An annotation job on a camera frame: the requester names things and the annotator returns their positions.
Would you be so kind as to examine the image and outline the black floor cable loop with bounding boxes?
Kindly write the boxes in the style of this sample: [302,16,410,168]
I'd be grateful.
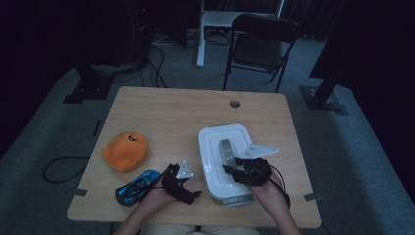
[42,156,90,184]

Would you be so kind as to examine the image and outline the white box lid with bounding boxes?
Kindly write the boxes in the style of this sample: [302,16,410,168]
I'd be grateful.
[197,122,259,203]

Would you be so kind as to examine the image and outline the person's left hand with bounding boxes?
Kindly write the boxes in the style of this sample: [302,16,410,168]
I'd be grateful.
[138,177,179,213]

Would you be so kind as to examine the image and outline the black folding chair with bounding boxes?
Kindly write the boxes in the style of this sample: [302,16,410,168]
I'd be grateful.
[222,13,300,93]

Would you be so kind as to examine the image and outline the clear plastic storage box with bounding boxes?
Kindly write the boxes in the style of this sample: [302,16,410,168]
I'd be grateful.
[209,191,256,208]

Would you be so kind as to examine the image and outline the orange plush toy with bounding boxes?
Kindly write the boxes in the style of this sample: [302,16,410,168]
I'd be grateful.
[101,130,150,173]

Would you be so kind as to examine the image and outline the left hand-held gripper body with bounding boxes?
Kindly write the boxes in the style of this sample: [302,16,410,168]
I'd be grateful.
[161,160,198,205]

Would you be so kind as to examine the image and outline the black metal stand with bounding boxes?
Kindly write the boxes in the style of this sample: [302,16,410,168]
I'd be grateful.
[300,32,349,117]
[63,63,115,105]

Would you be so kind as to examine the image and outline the grey tape piece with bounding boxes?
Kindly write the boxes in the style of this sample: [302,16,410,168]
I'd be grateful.
[302,192,323,203]

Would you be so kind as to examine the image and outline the blue toy car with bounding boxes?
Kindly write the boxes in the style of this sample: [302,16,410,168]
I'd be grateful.
[115,168,161,208]

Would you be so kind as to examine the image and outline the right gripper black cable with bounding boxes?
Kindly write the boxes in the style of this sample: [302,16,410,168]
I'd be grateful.
[268,164,292,211]

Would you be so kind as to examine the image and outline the person's right hand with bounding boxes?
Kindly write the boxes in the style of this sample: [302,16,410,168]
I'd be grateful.
[249,172,289,217]

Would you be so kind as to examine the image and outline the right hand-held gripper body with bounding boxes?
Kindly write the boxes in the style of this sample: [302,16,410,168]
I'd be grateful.
[233,144,280,188]

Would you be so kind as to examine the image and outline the black floor cables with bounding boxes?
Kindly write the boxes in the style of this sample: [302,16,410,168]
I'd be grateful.
[139,44,169,89]

